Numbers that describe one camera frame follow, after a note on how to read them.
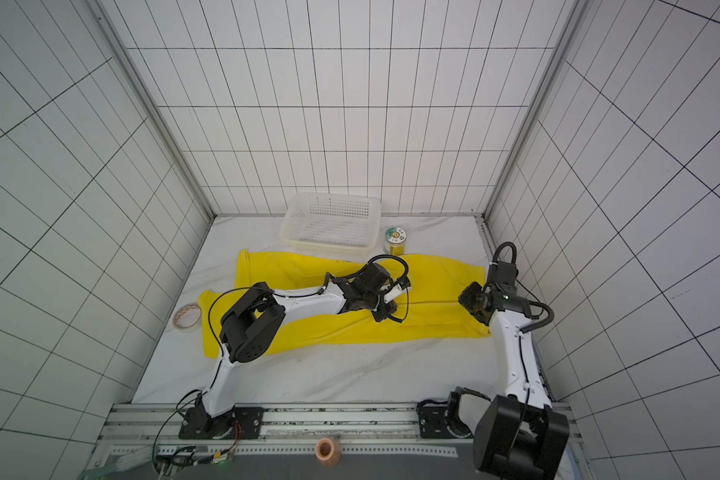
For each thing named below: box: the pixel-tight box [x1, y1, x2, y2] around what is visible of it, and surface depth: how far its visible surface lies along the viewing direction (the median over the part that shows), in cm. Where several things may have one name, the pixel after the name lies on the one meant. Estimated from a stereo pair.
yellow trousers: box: [265, 306, 413, 350], surface depth 88 cm
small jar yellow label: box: [384, 226, 407, 256], surface depth 106 cm
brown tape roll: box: [315, 437, 341, 468], surface depth 61 cm
